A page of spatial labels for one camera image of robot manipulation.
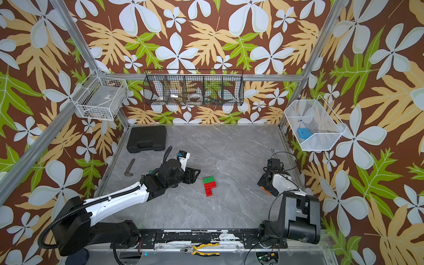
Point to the white wire basket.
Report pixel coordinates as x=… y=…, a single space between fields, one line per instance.
x=100 y=96
x=318 y=116

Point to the small dark green lego brick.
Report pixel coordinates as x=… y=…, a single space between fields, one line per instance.
x=208 y=179

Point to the white wire basket left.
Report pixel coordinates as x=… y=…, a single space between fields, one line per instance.
x=100 y=96

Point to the long red lego brick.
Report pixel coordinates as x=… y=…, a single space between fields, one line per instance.
x=210 y=185

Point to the grey allen key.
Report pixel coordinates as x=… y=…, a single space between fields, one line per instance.
x=128 y=172

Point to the black plastic tool case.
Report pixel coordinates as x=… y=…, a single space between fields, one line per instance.
x=151 y=138

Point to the aluminium frame post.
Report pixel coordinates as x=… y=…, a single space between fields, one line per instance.
x=311 y=46
x=83 y=48

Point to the small red lego brick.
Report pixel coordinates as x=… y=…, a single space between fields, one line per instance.
x=208 y=192

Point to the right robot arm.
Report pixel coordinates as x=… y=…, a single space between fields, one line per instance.
x=299 y=213

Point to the white wire basket right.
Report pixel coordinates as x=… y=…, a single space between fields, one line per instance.
x=318 y=116

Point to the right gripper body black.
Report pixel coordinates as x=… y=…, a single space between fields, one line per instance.
x=263 y=181

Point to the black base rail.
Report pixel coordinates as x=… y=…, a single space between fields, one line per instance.
x=238 y=239

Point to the yellow black pliers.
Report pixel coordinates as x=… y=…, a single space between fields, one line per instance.
x=196 y=250

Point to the aluminium frame post left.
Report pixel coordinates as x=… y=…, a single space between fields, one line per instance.
x=83 y=48

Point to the blue sponge in basket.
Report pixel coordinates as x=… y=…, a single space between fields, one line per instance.
x=304 y=133

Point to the black wire basket centre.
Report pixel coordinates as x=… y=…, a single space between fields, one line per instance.
x=194 y=87

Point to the aluminium frame post right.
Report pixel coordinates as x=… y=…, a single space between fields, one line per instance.
x=311 y=46

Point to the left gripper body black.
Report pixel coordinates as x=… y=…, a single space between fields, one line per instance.
x=187 y=176

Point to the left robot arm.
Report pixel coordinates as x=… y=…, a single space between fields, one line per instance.
x=80 y=223

